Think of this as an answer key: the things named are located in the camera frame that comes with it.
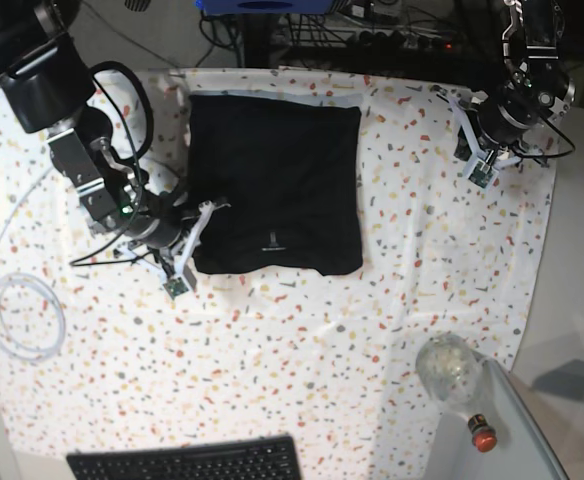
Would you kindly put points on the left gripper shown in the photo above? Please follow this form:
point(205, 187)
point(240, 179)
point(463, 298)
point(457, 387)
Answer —
point(485, 132)

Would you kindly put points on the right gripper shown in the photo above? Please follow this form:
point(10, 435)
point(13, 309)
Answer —
point(164, 235)

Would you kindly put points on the black t-shirt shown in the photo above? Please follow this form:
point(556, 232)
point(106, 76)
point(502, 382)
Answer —
point(288, 172)

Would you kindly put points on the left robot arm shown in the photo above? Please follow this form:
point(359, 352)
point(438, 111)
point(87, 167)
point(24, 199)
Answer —
point(535, 75)

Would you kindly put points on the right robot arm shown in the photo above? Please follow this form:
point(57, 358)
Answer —
point(48, 87)

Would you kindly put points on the terrazzo patterned tablecloth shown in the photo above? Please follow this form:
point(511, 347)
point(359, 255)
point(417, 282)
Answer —
point(100, 359)

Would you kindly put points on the black power strip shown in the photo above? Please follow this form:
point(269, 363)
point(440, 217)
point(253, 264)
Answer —
point(411, 40)

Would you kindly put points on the clear plastic bottle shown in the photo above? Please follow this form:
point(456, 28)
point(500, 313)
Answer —
point(452, 375)

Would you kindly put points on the black computer keyboard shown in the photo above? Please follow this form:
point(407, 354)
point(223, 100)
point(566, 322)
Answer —
point(266, 458)

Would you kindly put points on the frosted glass panel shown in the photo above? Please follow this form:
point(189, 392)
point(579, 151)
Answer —
point(522, 451)

